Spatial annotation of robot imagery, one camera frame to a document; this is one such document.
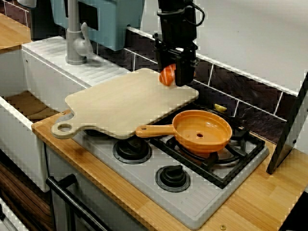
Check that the salmon sushi toy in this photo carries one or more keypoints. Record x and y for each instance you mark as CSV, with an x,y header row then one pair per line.
x,y
167,75

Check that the small yellow toy food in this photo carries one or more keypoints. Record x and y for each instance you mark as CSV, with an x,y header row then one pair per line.
x,y
220,107

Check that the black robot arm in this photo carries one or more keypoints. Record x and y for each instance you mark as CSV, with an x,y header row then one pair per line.
x,y
175,4

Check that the black stove knob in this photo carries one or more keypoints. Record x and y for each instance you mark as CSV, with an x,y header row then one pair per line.
x,y
172,179
132,151

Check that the orange toy frying pan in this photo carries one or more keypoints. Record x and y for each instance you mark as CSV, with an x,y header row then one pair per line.
x,y
202,137

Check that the grey toy stove top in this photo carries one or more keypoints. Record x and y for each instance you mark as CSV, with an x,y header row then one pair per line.
x,y
204,207

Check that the teal plastic box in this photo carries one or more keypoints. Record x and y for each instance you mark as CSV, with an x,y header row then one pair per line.
x,y
113,21

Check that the white rounded object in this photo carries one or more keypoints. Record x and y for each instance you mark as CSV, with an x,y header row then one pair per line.
x,y
26,3

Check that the black burner grate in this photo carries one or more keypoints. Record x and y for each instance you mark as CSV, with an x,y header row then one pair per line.
x,y
252,144

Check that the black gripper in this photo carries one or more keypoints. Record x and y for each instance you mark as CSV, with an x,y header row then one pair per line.
x,y
178,31

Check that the white toy sink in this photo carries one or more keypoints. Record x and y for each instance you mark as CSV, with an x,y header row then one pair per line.
x,y
48,72

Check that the grey toy faucet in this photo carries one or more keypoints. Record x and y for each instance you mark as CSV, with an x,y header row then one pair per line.
x,y
75,43

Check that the white toy oven door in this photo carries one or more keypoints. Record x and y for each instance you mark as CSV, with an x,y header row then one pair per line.
x,y
101,199

